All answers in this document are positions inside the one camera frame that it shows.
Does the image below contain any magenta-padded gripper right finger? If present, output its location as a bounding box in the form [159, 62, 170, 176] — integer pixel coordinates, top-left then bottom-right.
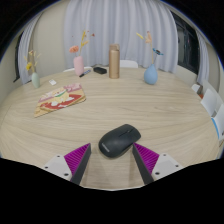
[132, 142, 184, 185]

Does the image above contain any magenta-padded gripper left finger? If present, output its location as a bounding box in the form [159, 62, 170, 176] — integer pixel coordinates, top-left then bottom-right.
[42, 143, 92, 186]

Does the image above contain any black computer mouse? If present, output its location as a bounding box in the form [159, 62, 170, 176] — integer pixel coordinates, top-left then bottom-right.
[98, 123, 142, 159]

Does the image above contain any colourful printed mouse pad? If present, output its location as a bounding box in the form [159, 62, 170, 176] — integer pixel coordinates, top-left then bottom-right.
[33, 83, 87, 118]

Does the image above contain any blue vase with flowers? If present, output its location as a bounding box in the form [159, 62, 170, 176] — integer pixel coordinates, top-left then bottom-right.
[135, 30, 164, 86]

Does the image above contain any group of white blue chairs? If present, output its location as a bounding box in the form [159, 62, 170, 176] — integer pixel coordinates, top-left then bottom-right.
[190, 79, 224, 148]

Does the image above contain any blue marker pen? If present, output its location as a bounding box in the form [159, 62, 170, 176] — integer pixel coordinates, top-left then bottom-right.
[79, 69, 92, 78]

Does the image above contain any green vase with flowers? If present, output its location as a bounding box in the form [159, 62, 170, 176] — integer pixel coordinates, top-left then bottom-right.
[23, 49, 43, 89]

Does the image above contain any black rectangular case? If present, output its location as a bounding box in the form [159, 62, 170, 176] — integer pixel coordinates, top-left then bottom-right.
[92, 66, 108, 75]

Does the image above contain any pink vase with flowers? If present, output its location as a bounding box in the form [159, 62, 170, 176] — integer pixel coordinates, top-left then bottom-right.
[68, 29, 96, 77]

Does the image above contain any bronze drink bottle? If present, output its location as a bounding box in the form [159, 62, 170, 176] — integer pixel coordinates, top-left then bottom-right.
[108, 43, 121, 80]

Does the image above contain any narrow white curtain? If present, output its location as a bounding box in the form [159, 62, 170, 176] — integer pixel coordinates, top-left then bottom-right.
[196, 30, 211, 84]
[17, 13, 44, 85]

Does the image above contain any dark window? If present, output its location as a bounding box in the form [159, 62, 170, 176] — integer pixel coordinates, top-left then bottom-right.
[170, 11, 201, 75]
[12, 31, 25, 83]

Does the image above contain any wide white curtain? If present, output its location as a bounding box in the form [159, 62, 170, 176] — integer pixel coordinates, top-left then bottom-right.
[63, 0, 179, 74]

